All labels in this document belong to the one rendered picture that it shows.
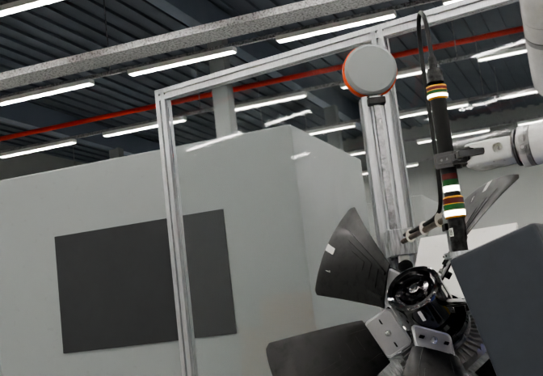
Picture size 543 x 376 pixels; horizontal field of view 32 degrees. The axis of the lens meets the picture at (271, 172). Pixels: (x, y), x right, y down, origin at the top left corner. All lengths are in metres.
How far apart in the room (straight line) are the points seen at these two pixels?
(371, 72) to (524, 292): 1.73
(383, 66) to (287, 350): 1.03
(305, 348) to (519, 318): 1.00
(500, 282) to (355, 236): 1.13
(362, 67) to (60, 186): 2.21
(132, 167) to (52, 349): 0.94
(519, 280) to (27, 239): 3.77
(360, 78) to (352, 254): 0.72
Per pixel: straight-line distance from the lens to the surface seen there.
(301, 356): 2.01
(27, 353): 4.65
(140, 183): 4.36
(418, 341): 1.91
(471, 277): 1.08
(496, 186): 2.11
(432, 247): 2.43
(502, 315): 1.07
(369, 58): 2.74
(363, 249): 2.14
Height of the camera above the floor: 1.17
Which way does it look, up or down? 10 degrees up
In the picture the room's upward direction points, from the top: 7 degrees counter-clockwise
